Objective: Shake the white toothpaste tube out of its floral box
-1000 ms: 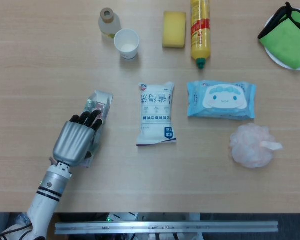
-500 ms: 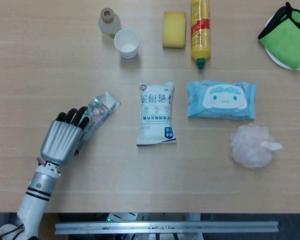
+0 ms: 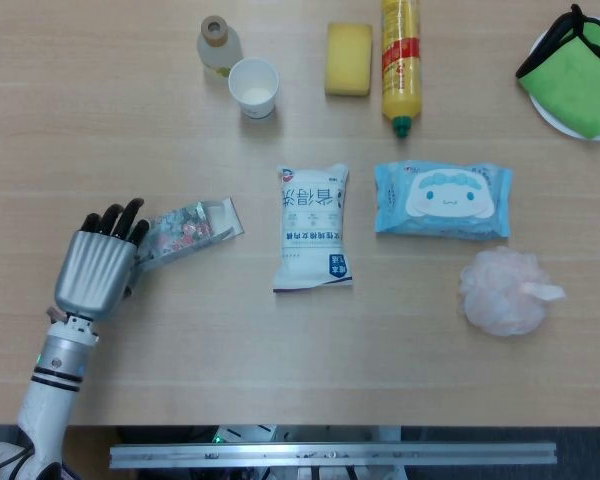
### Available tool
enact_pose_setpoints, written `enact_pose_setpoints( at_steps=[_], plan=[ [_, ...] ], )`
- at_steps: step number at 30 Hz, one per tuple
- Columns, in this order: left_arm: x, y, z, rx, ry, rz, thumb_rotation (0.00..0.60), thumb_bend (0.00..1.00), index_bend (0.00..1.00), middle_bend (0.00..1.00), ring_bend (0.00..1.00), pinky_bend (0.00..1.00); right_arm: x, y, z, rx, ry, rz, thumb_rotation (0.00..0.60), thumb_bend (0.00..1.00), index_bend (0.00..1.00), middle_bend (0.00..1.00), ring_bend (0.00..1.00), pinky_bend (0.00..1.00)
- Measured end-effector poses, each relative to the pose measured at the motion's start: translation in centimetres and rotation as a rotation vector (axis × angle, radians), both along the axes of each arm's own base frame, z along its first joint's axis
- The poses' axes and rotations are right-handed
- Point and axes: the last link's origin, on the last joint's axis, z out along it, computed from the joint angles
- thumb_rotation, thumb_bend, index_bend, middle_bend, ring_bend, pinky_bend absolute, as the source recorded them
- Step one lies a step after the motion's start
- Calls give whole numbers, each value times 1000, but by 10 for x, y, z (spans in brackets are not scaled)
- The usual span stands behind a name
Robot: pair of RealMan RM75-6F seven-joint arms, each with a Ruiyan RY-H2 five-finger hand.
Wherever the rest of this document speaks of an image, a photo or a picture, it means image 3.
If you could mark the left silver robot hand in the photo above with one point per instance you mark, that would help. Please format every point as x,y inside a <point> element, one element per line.
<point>97,270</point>

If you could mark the floral printed cardboard box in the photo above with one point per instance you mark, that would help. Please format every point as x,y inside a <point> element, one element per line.
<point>187,235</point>

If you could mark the white laundry detergent pouch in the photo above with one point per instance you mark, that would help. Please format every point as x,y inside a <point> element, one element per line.
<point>312,230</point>

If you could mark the white paper cup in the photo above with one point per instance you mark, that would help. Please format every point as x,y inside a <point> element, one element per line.
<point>254,90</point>

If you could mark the frosted bottle with wooden cap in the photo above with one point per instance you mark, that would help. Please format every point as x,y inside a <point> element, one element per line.
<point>219,47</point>

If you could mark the yellow sponge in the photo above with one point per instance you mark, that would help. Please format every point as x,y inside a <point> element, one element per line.
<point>347,60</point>

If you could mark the blue cartoon wet wipes pack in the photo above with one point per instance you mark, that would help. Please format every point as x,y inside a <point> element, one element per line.
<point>442,202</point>

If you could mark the yellow bottle with green cap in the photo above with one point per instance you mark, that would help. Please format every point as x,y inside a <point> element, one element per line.
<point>401,65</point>

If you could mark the pink mesh bath pouf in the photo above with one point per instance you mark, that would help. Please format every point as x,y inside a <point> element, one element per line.
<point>505,295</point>

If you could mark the white paper plate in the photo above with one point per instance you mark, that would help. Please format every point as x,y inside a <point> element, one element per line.
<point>547,115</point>

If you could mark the green microfiber cloth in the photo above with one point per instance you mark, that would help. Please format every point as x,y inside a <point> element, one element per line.
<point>575,85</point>

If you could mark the aluminium profile rail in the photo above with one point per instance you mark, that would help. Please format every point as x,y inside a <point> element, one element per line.
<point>332,455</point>

